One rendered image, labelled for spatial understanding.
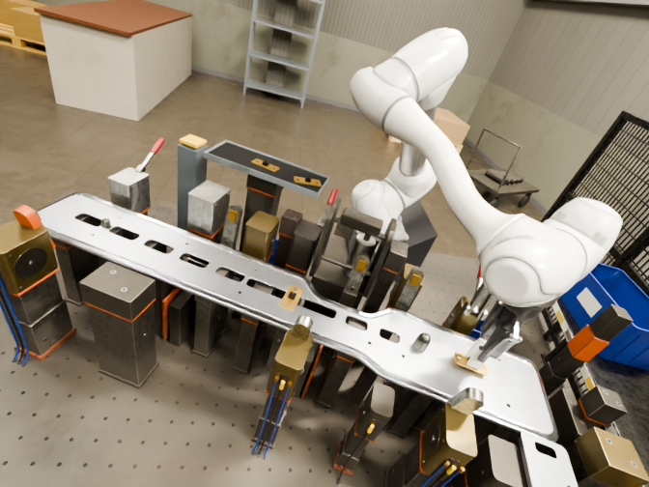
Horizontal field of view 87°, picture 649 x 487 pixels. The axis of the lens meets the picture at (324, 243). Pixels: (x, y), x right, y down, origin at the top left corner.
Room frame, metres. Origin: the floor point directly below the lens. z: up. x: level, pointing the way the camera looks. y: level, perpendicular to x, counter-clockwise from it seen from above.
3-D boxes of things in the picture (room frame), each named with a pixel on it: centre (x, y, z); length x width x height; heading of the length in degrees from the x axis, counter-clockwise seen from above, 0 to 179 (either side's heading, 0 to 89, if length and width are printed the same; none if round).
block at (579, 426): (0.56, -0.69, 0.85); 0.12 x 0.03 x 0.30; 175
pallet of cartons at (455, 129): (6.37, -0.98, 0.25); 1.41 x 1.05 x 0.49; 104
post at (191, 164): (1.01, 0.50, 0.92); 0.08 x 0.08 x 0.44; 85
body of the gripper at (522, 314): (0.59, -0.43, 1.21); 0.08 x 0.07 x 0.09; 175
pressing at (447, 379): (0.62, 0.06, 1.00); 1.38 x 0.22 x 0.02; 85
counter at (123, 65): (4.57, 3.07, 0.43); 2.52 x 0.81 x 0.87; 14
